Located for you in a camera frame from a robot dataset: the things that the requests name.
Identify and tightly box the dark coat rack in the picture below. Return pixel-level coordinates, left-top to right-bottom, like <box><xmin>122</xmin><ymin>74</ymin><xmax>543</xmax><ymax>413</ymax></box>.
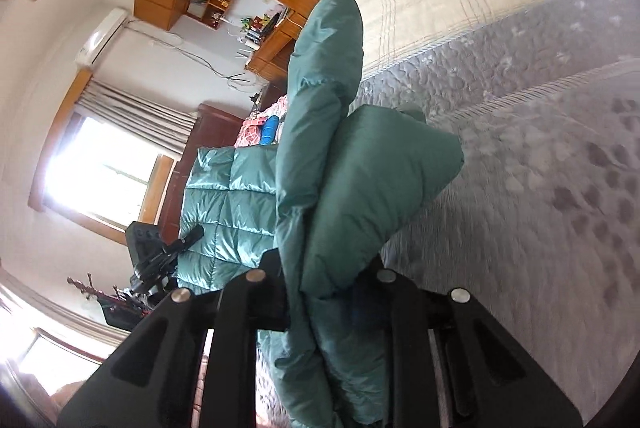
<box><xmin>67</xmin><ymin>275</ymin><xmax>161</xmax><ymax>334</ymax></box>

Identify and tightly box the grey floral quilted bedspread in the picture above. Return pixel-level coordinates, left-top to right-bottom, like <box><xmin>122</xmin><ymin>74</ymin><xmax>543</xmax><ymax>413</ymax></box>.
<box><xmin>255</xmin><ymin>0</ymin><xmax>640</xmax><ymax>428</ymax></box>

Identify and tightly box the white air conditioner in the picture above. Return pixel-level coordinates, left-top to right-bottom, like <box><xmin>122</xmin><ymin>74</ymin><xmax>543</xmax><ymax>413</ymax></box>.
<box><xmin>75</xmin><ymin>8</ymin><xmax>130</xmax><ymax>68</ymax></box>

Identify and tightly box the striped curtain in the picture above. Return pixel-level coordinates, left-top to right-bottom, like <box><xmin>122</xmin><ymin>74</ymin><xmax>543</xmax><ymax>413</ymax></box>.
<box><xmin>75</xmin><ymin>78</ymin><xmax>201</xmax><ymax>156</ymax></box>

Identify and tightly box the white wall cable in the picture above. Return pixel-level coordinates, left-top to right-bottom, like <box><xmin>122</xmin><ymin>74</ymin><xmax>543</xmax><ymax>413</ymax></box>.
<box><xmin>125</xmin><ymin>20</ymin><xmax>257</xmax><ymax>89</ymax></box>

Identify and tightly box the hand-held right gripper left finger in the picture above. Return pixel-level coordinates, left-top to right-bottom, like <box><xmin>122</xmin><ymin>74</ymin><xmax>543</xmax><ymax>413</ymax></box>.
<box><xmin>57</xmin><ymin>250</ymin><xmax>291</xmax><ymax>428</ymax></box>

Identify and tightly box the assorted desk clutter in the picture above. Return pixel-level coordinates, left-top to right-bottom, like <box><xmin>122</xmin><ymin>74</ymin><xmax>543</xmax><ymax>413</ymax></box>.
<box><xmin>225</xmin><ymin>5</ymin><xmax>293</xmax><ymax>54</ymax></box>

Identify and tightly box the wooden framed window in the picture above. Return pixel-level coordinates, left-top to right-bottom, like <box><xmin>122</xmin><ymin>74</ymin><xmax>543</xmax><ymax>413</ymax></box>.
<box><xmin>27</xmin><ymin>70</ymin><xmax>177</xmax><ymax>245</ymax></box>

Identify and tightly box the red patterned cloth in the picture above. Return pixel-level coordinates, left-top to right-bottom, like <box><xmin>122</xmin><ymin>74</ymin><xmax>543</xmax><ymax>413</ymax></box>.
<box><xmin>235</xmin><ymin>98</ymin><xmax>291</xmax><ymax>149</ymax></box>

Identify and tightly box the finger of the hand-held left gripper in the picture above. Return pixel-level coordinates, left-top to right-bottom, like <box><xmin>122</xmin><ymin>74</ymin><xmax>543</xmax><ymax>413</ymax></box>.
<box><xmin>161</xmin><ymin>225</ymin><xmax>205</xmax><ymax>255</ymax></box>

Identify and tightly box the dark wooden headboard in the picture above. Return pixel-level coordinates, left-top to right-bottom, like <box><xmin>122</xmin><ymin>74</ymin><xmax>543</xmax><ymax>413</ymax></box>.
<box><xmin>157</xmin><ymin>104</ymin><xmax>247</xmax><ymax>243</ymax></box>

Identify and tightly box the teal quilted down jacket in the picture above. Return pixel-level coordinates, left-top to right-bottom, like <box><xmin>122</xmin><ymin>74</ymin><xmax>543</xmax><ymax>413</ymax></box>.
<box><xmin>177</xmin><ymin>0</ymin><xmax>466</xmax><ymax>428</ymax></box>

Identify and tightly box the wooden desk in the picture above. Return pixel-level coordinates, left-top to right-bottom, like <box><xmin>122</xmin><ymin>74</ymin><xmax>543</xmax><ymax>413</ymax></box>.
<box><xmin>245</xmin><ymin>10</ymin><xmax>308</xmax><ymax>109</ymax></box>

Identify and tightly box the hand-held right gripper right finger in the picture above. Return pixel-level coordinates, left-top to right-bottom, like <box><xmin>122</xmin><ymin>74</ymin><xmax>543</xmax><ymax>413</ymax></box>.
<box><xmin>350</xmin><ymin>254</ymin><xmax>583</xmax><ymax>428</ymax></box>

